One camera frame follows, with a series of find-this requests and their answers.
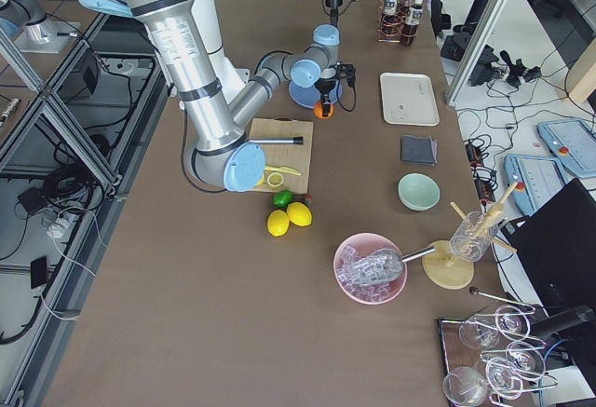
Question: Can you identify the steel muddler black tip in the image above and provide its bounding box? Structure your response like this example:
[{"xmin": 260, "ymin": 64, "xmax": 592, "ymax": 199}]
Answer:
[{"xmin": 250, "ymin": 136, "xmax": 305, "ymax": 145}]

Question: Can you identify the copper wire bottle rack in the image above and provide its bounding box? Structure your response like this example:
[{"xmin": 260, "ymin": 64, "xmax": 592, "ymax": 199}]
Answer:
[{"xmin": 377, "ymin": 0, "xmax": 424, "ymax": 46}]

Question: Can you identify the mint green bowl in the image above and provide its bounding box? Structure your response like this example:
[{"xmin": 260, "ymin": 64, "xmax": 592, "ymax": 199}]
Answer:
[{"xmin": 398, "ymin": 173, "xmax": 440, "ymax": 211}]

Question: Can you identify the wooden cutting board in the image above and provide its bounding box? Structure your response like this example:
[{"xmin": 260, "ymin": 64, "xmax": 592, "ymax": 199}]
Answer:
[{"xmin": 249, "ymin": 118, "xmax": 314, "ymax": 194}]

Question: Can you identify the glass cup on stand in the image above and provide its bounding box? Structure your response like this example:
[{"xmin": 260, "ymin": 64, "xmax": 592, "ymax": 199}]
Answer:
[{"xmin": 449, "ymin": 211, "xmax": 498, "ymax": 263}]

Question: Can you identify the grey folded cloth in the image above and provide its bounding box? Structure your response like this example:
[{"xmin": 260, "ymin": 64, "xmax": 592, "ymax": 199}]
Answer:
[{"xmin": 400, "ymin": 135, "xmax": 438, "ymax": 166}]

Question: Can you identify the cream rabbit tray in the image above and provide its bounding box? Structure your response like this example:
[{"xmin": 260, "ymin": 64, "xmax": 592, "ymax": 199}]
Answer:
[{"xmin": 379, "ymin": 72, "xmax": 440, "ymax": 127}]

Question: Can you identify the yellow lemon upper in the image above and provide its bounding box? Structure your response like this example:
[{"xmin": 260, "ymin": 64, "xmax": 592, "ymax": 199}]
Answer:
[{"xmin": 286, "ymin": 202, "xmax": 313, "ymax": 227}]

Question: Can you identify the metal ice scoop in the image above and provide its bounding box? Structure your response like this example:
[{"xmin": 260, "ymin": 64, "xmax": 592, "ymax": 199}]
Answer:
[{"xmin": 354, "ymin": 246, "xmax": 436, "ymax": 286}]

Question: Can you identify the orange fruit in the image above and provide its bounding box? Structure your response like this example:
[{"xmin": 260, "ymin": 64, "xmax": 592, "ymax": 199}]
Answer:
[{"xmin": 313, "ymin": 101, "xmax": 331, "ymax": 119}]

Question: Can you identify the yellow plastic knife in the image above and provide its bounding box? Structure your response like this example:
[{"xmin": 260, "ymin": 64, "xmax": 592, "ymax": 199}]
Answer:
[{"xmin": 264, "ymin": 165, "xmax": 302, "ymax": 176}]

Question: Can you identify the pink bowl of ice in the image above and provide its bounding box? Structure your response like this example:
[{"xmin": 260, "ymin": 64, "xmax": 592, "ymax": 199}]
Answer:
[{"xmin": 333, "ymin": 233, "xmax": 408, "ymax": 305}]

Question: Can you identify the yellow lemon lower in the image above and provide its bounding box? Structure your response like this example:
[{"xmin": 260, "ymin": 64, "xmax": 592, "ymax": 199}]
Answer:
[{"xmin": 266, "ymin": 210, "xmax": 290, "ymax": 237}]

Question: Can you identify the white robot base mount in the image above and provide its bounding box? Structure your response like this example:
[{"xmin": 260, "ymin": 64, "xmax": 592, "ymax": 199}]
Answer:
[{"xmin": 192, "ymin": 0, "xmax": 250, "ymax": 102}]

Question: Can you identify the wine glass rack tray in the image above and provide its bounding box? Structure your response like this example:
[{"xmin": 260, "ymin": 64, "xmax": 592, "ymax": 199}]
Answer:
[{"xmin": 442, "ymin": 286, "xmax": 559, "ymax": 406}]

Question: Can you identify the green lime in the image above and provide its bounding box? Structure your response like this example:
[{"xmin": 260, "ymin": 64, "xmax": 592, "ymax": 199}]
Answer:
[{"xmin": 272, "ymin": 190, "xmax": 293, "ymax": 210}]

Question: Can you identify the tea bottle back left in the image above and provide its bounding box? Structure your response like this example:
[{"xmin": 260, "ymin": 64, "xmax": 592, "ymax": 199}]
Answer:
[{"xmin": 380, "ymin": 0, "xmax": 400, "ymax": 39}]

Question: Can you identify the blue teach pendant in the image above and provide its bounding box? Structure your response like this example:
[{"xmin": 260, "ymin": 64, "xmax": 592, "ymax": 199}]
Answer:
[
  {"xmin": 503, "ymin": 154, "xmax": 569, "ymax": 215},
  {"xmin": 536, "ymin": 118, "xmax": 595, "ymax": 179}
]

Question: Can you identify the tea bottle front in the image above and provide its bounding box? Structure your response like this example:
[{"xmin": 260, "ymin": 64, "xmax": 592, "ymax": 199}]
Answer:
[{"xmin": 400, "ymin": 0, "xmax": 424, "ymax": 46}]

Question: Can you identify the lemon slice upper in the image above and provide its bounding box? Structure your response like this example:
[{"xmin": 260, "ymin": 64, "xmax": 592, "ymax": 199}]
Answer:
[{"xmin": 265, "ymin": 171, "xmax": 285, "ymax": 188}]

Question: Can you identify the yellow lemon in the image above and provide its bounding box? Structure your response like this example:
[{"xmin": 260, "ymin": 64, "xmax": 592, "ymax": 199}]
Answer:
[
  {"xmin": 286, "ymin": 202, "xmax": 313, "ymax": 227},
  {"xmin": 266, "ymin": 210, "xmax": 290, "ymax": 237}
]

